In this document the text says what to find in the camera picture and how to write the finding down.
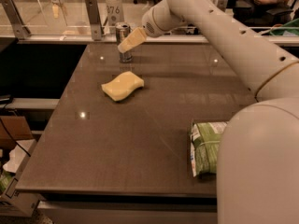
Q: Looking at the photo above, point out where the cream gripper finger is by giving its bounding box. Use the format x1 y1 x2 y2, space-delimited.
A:
118 27 147 53

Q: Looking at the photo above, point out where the metal glass bracket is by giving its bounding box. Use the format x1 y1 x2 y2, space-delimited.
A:
0 0 31 40
217 0 228 11
85 0 103 41

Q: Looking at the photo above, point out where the yellow sponge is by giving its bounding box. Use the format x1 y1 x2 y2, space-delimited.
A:
101 71 144 102

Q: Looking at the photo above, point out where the right metal glass bracket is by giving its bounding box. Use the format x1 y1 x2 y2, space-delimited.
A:
217 0 228 11

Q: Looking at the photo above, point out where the silver redbull can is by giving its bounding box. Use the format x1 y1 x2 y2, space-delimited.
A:
115 22 134 63

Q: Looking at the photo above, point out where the black cable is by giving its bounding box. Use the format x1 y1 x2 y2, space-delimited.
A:
0 105 32 158

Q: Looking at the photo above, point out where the white numbered post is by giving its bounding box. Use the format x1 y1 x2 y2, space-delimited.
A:
106 0 124 34

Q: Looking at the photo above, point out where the green jalapeno chip bag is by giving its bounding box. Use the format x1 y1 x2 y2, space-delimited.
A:
190 121 227 176

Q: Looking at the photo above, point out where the left metal glass bracket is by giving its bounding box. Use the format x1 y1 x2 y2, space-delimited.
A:
0 0 31 40

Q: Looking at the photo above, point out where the middle metal glass bracket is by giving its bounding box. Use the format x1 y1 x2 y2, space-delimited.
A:
85 0 103 41

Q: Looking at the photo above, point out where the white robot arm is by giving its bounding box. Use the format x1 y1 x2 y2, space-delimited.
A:
118 0 299 224

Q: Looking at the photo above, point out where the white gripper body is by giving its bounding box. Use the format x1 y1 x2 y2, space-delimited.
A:
142 0 187 37

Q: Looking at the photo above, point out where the cardboard box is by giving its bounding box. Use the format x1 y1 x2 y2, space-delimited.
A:
0 116 33 150

